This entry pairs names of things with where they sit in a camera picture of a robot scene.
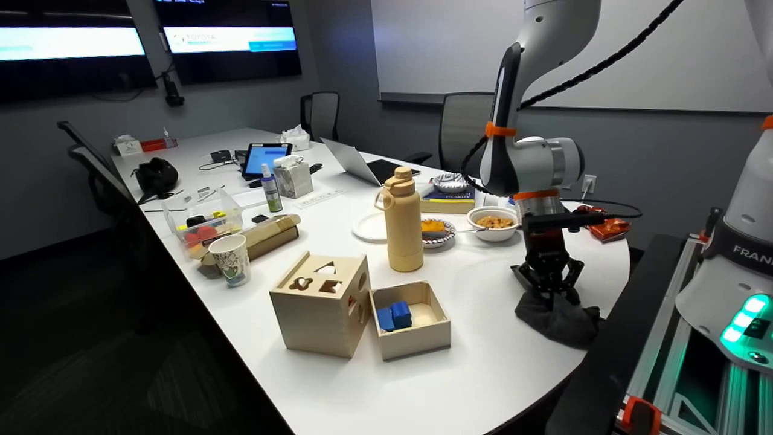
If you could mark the wooden open tray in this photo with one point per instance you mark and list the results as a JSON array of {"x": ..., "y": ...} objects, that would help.
[{"x": 419, "y": 334}]

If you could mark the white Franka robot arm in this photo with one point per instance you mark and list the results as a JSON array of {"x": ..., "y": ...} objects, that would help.
[{"x": 535, "y": 159}]

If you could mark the white bowl of pretzels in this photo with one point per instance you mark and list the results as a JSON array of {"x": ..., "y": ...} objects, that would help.
[{"x": 494, "y": 228}]

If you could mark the blue wooden block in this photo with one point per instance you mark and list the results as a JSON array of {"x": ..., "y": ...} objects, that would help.
[{"x": 393, "y": 316}]

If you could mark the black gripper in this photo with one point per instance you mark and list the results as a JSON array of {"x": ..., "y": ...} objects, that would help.
[{"x": 546, "y": 243}]

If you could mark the small white box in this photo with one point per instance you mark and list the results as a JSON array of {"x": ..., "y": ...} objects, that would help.
[{"x": 126, "y": 146}]

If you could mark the black cloth towel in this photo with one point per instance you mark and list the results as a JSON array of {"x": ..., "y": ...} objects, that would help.
[{"x": 559, "y": 321}]

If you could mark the black bag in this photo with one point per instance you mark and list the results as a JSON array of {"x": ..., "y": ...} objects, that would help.
[{"x": 158, "y": 176}]

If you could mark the white round plate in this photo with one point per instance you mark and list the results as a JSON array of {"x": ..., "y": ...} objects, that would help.
[{"x": 366, "y": 231}]

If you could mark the dark blue snack box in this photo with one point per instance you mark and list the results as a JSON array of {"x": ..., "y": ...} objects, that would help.
[{"x": 447, "y": 205}]

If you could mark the white crumpled cloth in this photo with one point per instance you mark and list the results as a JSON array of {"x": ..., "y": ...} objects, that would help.
[{"x": 294, "y": 135}]

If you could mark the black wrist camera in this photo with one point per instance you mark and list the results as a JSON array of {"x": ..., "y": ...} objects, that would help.
[{"x": 581, "y": 218}]

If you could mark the open grey laptop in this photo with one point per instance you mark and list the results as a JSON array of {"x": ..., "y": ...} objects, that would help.
[{"x": 350, "y": 159}]

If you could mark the patterned bowl of orange chips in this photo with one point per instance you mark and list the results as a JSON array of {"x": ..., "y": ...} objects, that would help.
[{"x": 438, "y": 233}]

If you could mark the printed paper cup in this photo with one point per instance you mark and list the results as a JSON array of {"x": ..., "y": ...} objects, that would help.
[{"x": 229, "y": 258}]

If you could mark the brown wooden rectangular block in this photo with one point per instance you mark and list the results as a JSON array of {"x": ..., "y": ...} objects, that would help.
[{"x": 274, "y": 235}]

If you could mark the hand sanitizer bottle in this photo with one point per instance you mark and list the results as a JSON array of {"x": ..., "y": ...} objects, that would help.
[{"x": 274, "y": 194}]

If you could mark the camera stand pole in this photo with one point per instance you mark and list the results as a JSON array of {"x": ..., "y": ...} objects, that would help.
[{"x": 158, "y": 48}]

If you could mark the wall monitor screen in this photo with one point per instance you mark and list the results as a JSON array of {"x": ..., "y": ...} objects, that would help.
[
  {"x": 229, "y": 40},
  {"x": 72, "y": 44}
]

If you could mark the white tissue box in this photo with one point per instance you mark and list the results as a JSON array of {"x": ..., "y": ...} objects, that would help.
[{"x": 292, "y": 176}]

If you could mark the wooden shape sorter box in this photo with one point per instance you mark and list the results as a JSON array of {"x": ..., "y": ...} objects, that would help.
[{"x": 316, "y": 314}]

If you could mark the clear plastic storage container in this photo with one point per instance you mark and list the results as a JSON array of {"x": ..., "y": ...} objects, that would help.
[{"x": 201, "y": 220}]

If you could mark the small black device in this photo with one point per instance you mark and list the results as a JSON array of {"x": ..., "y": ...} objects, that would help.
[{"x": 219, "y": 156}]

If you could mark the small red box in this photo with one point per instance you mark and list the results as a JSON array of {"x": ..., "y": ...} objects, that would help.
[{"x": 158, "y": 146}]

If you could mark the tablet with lit screen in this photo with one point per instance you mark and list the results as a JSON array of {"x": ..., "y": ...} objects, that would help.
[{"x": 267, "y": 158}]

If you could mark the tan water bottle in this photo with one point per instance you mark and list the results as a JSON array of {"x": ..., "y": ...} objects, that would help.
[{"x": 401, "y": 226}]

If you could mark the red chips bag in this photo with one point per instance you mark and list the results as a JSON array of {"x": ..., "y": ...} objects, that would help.
[{"x": 607, "y": 231}]

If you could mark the grey office chair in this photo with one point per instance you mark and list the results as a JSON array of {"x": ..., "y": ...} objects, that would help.
[
  {"x": 319, "y": 113},
  {"x": 96, "y": 165},
  {"x": 466, "y": 123}
]

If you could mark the white wall whiteboard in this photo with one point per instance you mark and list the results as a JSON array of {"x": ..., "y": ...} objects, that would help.
[{"x": 450, "y": 40}]

